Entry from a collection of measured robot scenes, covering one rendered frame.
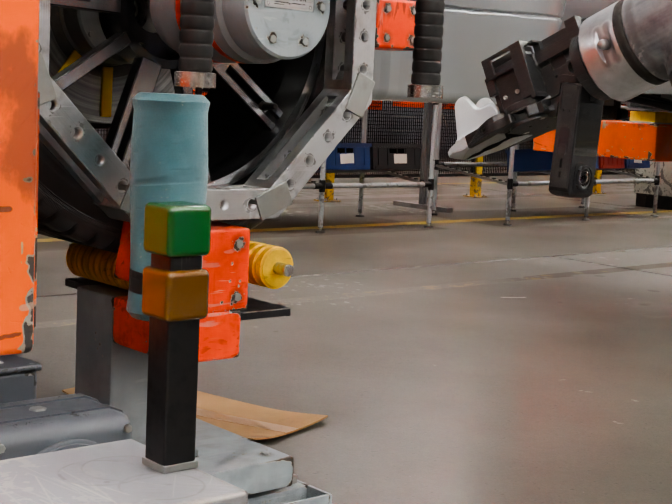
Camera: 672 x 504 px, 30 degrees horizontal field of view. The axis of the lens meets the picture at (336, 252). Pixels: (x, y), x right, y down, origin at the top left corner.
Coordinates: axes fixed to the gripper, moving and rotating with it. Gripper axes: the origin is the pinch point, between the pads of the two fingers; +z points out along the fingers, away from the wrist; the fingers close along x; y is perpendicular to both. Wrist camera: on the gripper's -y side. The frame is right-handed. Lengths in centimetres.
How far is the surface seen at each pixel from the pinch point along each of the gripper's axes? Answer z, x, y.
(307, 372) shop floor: 164, -123, 4
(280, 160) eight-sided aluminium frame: 37.2, -9.7, 14.4
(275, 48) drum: 15.3, 7.9, 19.6
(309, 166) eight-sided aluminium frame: 33.5, -11.1, 12.1
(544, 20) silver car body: 33, -78, 39
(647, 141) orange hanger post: 183, -369, 81
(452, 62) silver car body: 38, -55, 32
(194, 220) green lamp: -9.3, 46.6, -9.0
